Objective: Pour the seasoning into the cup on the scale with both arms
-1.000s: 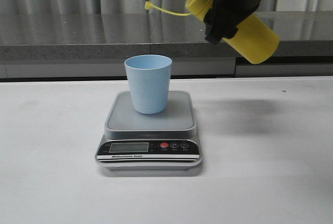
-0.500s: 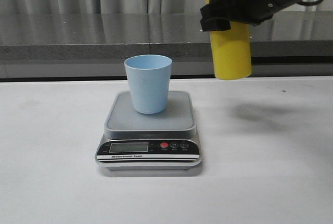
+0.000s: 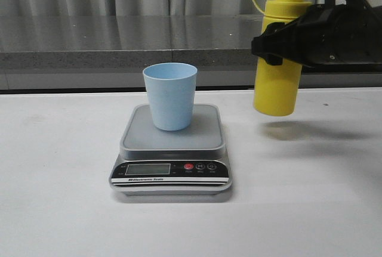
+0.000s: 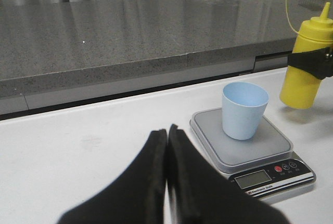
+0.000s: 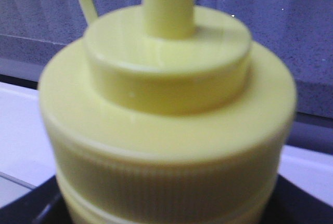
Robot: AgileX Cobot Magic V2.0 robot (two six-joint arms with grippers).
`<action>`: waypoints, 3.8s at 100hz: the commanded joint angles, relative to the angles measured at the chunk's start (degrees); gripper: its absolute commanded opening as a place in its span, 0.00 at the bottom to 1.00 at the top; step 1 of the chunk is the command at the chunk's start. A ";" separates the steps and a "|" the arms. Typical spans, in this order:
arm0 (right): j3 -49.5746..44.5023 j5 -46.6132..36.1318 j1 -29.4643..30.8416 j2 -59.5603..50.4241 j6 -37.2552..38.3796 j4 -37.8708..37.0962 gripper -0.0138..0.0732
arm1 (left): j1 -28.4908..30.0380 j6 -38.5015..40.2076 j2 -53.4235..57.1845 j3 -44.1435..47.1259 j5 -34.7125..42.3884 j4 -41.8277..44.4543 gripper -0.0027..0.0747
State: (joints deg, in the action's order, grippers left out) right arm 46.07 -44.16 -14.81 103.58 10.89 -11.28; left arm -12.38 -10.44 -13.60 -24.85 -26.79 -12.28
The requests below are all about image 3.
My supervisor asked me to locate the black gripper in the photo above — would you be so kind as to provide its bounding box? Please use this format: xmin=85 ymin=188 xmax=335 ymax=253
xmin=251 ymin=5 xmax=381 ymax=66

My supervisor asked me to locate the yellow squeeze bottle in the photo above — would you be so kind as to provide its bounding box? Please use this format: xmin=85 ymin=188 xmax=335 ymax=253
xmin=254 ymin=0 xmax=312 ymax=116

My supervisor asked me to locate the light blue plastic cup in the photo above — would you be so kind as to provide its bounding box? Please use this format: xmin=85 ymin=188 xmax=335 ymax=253
xmin=143 ymin=63 xmax=198 ymax=131

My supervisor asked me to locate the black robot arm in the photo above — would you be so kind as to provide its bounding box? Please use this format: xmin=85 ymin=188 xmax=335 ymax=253
xmin=251 ymin=0 xmax=381 ymax=67

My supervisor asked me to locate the digital kitchen scale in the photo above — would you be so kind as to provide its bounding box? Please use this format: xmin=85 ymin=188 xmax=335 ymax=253
xmin=109 ymin=104 xmax=232 ymax=196

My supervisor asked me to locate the grey stone counter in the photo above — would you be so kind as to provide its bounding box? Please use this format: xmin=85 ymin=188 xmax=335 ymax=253
xmin=0 ymin=12 xmax=382 ymax=91

